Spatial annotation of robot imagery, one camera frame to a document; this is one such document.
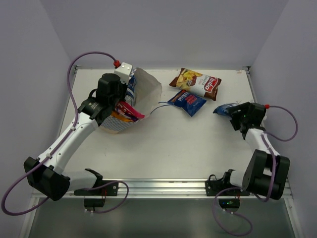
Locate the aluminium mounting rail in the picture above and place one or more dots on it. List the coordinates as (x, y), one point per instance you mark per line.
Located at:
(158, 188)

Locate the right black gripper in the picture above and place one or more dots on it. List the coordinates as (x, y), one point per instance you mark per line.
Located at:
(243, 107)

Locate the blue patterned paper bag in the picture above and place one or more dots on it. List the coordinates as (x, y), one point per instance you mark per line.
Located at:
(143, 94)

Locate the orange snack packet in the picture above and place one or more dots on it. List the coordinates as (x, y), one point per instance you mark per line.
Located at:
(120, 117)

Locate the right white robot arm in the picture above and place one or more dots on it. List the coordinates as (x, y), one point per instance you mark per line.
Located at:
(267, 170)

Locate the pink Real snack packet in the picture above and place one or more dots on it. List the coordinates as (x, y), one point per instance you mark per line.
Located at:
(125, 110)

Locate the black base bracket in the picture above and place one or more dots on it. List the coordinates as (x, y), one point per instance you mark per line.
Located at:
(101, 187)
(214, 185)

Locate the blue white snack bag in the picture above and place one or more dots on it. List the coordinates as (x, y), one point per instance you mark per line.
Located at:
(223, 109)

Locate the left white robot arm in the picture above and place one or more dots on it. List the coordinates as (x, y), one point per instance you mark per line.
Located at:
(46, 172)

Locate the dark blue chip bag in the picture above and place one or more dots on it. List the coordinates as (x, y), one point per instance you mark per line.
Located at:
(189, 102)

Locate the left black base bracket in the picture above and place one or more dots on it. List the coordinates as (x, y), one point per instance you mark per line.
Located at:
(101, 187)

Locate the right black base bracket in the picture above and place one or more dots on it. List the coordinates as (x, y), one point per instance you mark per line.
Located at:
(214, 185)

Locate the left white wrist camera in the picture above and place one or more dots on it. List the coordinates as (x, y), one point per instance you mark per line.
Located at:
(124, 72)

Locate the brown cassava chips bag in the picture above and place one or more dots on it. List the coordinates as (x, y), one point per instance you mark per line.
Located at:
(197, 83)

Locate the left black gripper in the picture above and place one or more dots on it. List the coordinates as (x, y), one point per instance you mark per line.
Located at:
(121, 90)

